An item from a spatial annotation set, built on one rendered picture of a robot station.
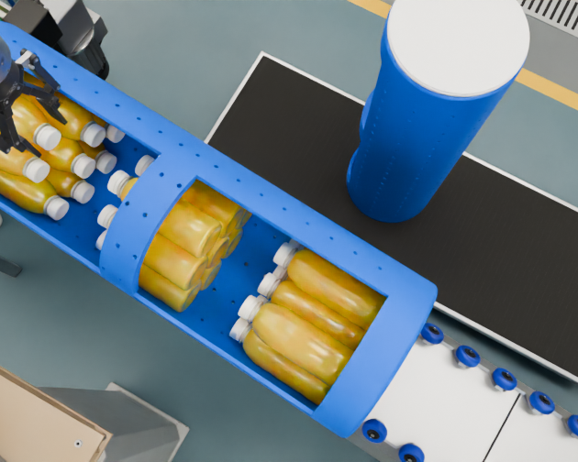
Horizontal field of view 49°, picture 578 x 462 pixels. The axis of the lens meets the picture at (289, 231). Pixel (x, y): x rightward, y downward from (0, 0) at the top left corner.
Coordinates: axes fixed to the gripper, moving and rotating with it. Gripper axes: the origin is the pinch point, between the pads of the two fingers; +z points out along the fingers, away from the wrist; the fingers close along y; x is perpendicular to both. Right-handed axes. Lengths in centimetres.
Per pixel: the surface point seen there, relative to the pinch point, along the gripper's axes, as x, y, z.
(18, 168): 2.3, -6.8, 6.4
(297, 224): -44.0, 8.4, -2.4
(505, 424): -92, 3, 25
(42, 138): -0.4, -1.0, 2.0
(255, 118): 3, 57, 104
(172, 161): -22.8, 6.0, -3.9
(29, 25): 26.7, 19.1, 18.3
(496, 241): -86, 63, 104
